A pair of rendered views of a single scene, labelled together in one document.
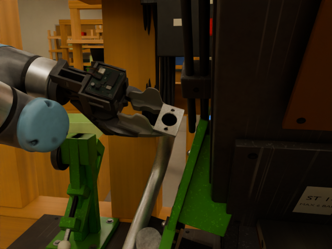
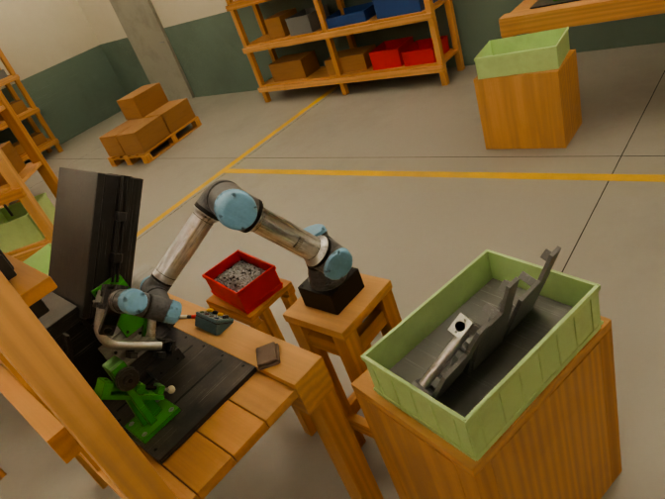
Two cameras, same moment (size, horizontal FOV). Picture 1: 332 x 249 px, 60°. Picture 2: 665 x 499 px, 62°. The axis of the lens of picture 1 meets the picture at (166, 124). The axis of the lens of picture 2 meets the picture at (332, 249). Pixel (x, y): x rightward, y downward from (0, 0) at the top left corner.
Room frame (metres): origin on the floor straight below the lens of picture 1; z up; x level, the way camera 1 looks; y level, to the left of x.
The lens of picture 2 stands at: (1.19, 1.73, 2.11)
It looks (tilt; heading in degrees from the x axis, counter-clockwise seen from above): 30 degrees down; 222
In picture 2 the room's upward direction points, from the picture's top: 21 degrees counter-clockwise
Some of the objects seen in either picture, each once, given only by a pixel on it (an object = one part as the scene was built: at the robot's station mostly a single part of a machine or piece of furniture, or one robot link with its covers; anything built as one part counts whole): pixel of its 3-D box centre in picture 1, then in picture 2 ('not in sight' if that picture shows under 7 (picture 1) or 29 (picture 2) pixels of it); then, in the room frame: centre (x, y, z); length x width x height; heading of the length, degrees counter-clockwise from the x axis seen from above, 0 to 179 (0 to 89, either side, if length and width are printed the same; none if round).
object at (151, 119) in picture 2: not in sight; (145, 122); (-3.62, -5.19, 0.37); 1.20 x 0.80 x 0.74; 4
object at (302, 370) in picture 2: not in sight; (194, 329); (0.19, -0.10, 0.82); 1.50 x 0.14 x 0.15; 80
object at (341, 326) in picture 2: not in sight; (336, 300); (-0.09, 0.49, 0.83); 0.32 x 0.32 x 0.04; 82
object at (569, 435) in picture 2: not in sight; (495, 430); (0.02, 1.09, 0.39); 0.68 x 0.52 x 0.79; 160
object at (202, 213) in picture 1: (206, 176); (118, 303); (0.41, -0.06, 1.17); 0.13 x 0.12 x 0.20; 80
